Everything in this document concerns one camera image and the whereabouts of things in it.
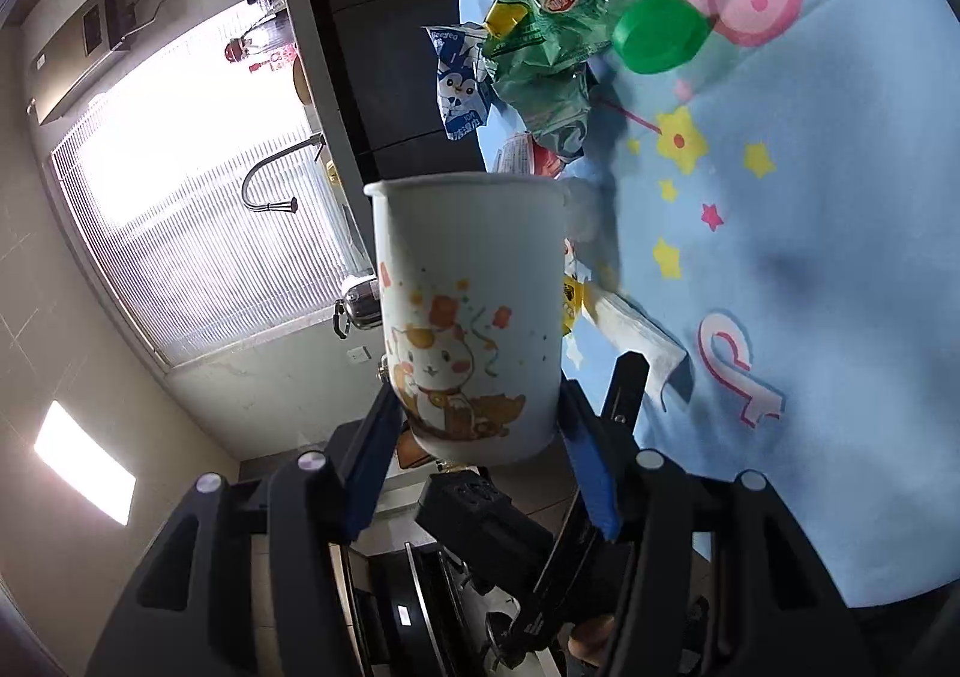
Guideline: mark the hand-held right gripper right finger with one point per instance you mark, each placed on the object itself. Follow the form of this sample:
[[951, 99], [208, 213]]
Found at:
[[592, 482]]

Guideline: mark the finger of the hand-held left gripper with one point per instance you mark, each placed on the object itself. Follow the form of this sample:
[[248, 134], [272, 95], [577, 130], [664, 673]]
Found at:
[[628, 392], [480, 519]]

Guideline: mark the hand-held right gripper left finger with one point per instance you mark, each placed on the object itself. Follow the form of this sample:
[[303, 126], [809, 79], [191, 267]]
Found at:
[[367, 474]]

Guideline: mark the white orange paper bag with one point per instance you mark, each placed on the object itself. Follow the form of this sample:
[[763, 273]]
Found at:
[[637, 336]]

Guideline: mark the yellow wrapper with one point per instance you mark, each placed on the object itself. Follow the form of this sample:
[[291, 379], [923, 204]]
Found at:
[[574, 302]]

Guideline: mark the red white sauce packet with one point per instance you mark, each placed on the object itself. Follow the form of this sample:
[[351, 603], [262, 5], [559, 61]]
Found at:
[[529, 155]]

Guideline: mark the person's left hand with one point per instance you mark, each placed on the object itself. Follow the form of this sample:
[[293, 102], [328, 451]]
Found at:
[[592, 639]]

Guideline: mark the black stove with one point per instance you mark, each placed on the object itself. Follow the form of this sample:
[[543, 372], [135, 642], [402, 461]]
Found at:
[[397, 617]]

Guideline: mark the steel kettle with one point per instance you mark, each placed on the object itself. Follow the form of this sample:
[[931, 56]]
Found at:
[[360, 306]]

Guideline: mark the blue cartoon printed tablecloth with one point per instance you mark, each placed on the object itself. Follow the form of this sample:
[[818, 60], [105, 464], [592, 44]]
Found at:
[[787, 272]]

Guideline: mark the ceiling light panel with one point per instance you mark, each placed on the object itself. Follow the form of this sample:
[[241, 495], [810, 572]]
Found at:
[[84, 461]]

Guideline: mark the window blinds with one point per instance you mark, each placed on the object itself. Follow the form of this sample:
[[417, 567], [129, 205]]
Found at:
[[187, 212]]

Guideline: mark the steel kitchen faucet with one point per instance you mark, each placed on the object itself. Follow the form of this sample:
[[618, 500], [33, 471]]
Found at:
[[259, 170]]

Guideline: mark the crumpled green snack packet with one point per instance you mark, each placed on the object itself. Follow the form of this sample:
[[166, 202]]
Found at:
[[547, 62]]

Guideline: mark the blue white penguin wrapper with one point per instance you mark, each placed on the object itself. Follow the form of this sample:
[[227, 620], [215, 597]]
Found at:
[[457, 88]]

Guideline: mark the green plastic lid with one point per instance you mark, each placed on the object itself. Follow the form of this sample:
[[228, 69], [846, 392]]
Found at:
[[660, 35]]

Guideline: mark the grey kitchen counter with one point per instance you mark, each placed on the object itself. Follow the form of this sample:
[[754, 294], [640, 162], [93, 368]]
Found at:
[[322, 92]]

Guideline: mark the dark kitchen cabinets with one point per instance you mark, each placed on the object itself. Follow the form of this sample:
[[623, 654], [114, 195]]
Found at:
[[397, 47]]

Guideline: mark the red small ornament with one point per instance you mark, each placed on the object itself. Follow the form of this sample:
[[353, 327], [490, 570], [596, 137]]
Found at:
[[236, 50]]

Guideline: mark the white wall outlet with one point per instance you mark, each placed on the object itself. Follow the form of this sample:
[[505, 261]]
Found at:
[[358, 353]]

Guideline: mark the white wall water heater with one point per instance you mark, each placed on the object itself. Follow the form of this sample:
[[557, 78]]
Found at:
[[67, 62]]

